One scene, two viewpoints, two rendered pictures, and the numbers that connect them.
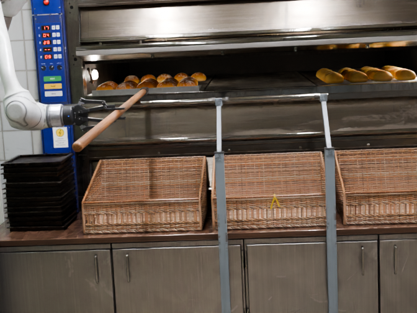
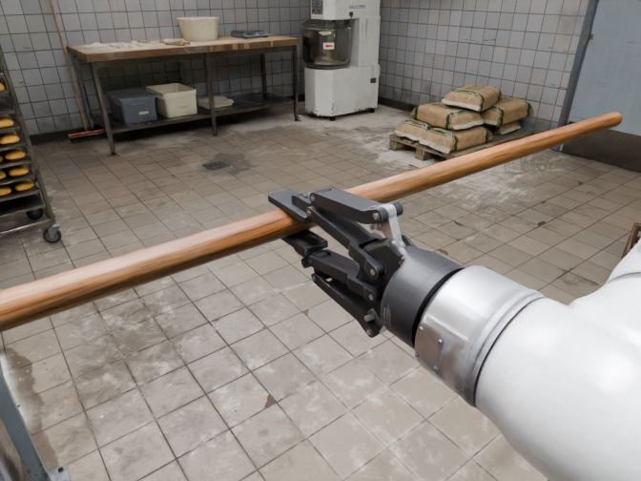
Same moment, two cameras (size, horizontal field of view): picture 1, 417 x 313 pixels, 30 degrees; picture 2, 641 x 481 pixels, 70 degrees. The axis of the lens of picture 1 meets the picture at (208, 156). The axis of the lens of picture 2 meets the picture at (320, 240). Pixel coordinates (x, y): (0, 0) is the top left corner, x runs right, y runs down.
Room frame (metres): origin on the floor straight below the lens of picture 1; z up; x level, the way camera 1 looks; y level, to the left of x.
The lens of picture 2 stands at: (3.25, 0.70, 1.40)
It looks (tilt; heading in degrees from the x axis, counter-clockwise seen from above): 29 degrees down; 230
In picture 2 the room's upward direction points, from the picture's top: straight up
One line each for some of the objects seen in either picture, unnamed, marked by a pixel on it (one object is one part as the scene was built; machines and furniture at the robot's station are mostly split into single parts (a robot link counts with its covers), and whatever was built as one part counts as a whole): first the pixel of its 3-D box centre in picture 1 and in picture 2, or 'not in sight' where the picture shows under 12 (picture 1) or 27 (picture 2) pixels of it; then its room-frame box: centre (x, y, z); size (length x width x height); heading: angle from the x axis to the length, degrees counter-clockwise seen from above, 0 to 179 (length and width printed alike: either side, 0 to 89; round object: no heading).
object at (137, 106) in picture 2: not in sight; (132, 105); (1.68, -4.11, 0.35); 0.50 x 0.36 x 0.24; 87
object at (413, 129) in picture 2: not in sight; (427, 126); (-0.36, -1.98, 0.22); 0.62 x 0.36 x 0.15; 2
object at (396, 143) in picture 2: not in sight; (461, 140); (-0.65, -1.78, 0.07); 1.20 x 0.80 x 0.14; 177
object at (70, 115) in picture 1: (76, 115); (403, 286); (2.99, 0.50, 1.18); 0.09 x 0.07 x 0.08; 87
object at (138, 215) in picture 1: (147, 192); not in sight; (3.71, 0.30, 0.72); 0.56 x 0.49 x 0.28; 86
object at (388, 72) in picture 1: (362, 73); not in sight; (4.35, -0.88, 1.21); 0.61 x 0.48 x 0.06; 177
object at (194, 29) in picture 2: not in sight; (199, 29); (0.82, -4.15, 1.01); 0.43 x 0.42 x 0.21; 177
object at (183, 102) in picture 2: not in sight; (172, 99); (1.26, -4.09, 0.35); 0.50 x 0.36 x 0.24; 88
